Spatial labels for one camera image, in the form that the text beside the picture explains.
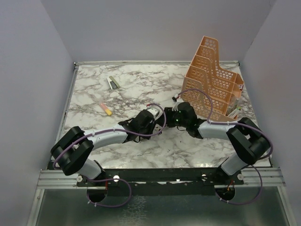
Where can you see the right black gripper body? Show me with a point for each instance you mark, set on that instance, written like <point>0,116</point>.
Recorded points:
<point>174,118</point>

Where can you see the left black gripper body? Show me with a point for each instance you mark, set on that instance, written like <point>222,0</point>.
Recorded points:
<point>149,130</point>

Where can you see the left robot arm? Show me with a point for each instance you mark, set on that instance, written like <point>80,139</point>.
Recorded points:
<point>94,143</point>

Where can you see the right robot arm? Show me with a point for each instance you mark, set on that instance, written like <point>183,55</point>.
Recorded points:
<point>248,141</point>

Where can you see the pink yellow highlighter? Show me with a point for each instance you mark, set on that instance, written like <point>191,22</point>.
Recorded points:
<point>105,108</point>

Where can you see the peach plastic file organizer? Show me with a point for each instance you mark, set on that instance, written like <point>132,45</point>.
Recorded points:
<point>207,86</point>

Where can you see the grey white stapler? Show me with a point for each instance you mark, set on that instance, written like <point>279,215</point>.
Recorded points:
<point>112,83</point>

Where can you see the items in organizer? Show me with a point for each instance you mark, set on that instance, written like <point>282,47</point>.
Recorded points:
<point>233,107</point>

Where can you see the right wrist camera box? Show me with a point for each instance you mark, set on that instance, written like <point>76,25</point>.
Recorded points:
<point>176,100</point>

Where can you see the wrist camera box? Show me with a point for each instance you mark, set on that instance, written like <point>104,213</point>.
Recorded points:
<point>176,100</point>
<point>155,110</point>

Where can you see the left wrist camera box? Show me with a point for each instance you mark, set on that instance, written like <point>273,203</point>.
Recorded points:
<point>155,110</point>

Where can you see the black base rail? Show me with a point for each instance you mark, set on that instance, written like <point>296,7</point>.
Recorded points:
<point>101,182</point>

